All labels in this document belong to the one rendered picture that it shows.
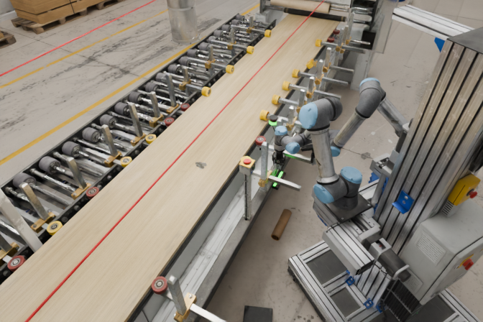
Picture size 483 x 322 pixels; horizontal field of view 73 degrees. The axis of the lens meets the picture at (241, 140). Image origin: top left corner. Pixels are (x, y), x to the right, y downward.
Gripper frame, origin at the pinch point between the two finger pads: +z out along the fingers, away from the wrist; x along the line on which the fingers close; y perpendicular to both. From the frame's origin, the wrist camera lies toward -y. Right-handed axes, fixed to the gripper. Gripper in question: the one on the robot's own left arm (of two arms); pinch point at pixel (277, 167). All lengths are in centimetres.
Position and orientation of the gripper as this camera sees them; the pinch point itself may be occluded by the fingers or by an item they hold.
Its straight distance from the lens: 226.6
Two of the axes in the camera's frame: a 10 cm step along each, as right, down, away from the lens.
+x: 9.9, 0.6, -1.0
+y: -1.2, 6.5, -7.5
